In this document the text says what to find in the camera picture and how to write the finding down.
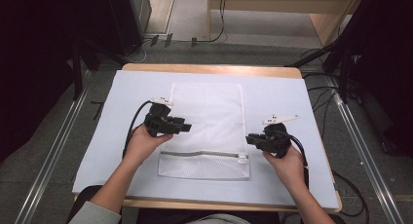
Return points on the white table mat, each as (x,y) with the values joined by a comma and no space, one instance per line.
(276,94)

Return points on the person's grey top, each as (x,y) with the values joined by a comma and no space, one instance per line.
(94,216)

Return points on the wooden table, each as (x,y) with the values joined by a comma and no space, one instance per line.
(211,69)

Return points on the light wooden desk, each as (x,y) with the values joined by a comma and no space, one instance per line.
(324,22)

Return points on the aluminium floor rail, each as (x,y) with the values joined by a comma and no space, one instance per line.
(367,152)
(48,159)

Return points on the white mesh laundry bag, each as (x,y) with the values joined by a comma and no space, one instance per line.
(207,120)

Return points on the person's left hand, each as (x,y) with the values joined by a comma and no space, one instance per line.
(141,146)

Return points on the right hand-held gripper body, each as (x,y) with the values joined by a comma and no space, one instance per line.
(276,141)

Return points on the black cabinet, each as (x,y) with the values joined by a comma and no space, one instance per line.
(126,19)

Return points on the person's right hand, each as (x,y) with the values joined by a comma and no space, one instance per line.
(289,170)

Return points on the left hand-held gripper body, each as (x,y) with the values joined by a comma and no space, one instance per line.
(160,125)

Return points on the person's dark trousers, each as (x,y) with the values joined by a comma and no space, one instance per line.
(162,217)

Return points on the black metal stand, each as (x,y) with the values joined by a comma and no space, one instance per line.
(344,74)
(78,71)

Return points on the black curtain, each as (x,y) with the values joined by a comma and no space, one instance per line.
(386,55)
(35,55)

